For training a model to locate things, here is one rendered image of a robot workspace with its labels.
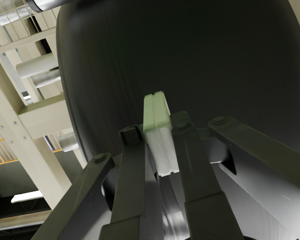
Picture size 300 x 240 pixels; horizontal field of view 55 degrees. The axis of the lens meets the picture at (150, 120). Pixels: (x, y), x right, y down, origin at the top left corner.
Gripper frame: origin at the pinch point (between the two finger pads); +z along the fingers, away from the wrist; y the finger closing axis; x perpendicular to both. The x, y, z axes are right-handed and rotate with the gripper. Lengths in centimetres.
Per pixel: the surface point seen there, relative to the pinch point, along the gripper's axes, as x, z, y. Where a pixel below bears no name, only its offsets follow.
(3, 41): 50, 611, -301
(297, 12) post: -0.9, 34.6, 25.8
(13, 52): 25, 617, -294
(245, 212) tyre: -16.4, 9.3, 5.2
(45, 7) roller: 11.3, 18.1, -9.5
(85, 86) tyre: 2.1, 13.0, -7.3
